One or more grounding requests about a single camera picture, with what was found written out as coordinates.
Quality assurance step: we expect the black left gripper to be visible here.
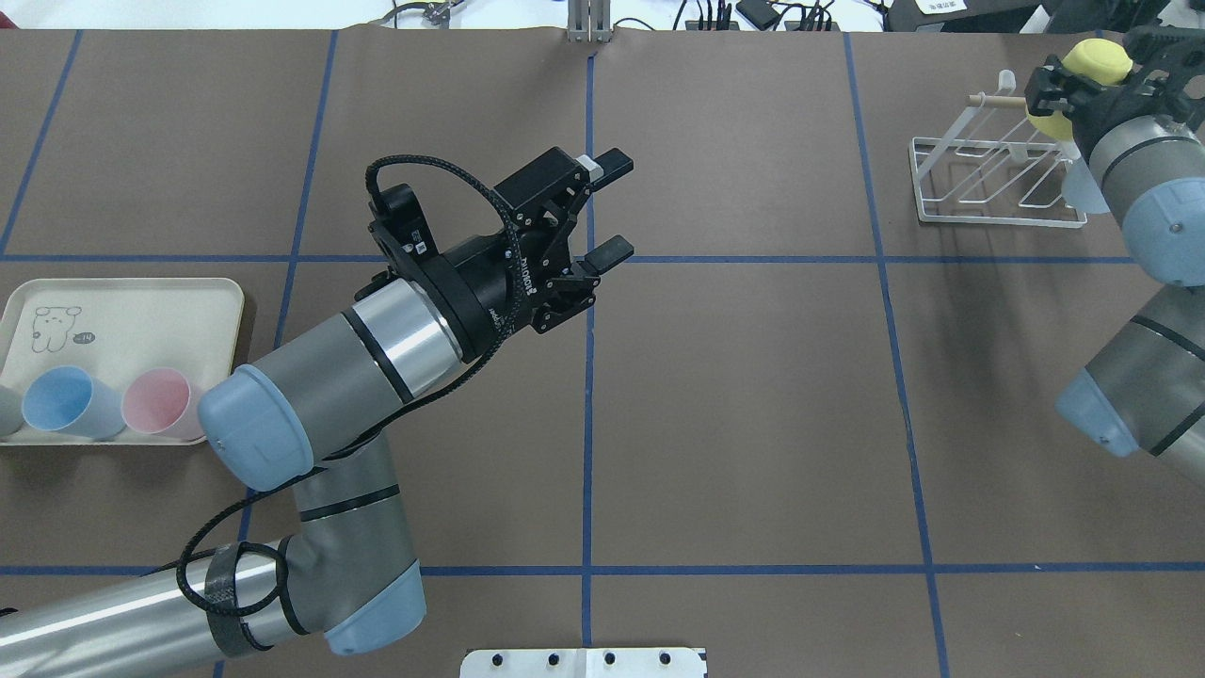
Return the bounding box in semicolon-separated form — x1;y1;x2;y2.
422;147;635;356

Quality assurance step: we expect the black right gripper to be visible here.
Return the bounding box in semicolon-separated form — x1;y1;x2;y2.
1066;25;1204;142

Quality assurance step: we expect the yellow plastic cup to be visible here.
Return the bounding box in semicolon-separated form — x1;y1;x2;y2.
1024;39;1133;141

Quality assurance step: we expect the light blue plastic cup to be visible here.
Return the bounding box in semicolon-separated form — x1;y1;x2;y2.
1062;155;1112;216

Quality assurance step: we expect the grey plastic cup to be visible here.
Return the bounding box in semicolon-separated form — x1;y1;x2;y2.
0;387;25;438

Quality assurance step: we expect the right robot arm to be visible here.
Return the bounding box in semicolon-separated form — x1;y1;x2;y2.
1023;25;1204;484

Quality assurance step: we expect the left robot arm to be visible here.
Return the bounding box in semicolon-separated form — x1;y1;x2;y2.
2;147;634;677

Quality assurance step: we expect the pink plastic cup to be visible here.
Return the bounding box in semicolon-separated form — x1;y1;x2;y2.
121;366;205;443

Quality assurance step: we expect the cream serving tray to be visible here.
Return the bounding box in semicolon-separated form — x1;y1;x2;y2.
1;278;245;446

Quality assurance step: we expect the aluminium frame post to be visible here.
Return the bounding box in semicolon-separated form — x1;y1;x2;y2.
568;0;615;43

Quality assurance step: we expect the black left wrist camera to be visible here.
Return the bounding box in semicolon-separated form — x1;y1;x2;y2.
369;182;439;282

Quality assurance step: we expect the white wire cup rack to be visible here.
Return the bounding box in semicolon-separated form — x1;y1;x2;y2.
909;70;1087;229

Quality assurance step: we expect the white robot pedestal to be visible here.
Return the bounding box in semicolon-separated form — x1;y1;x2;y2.
458;647;709;677

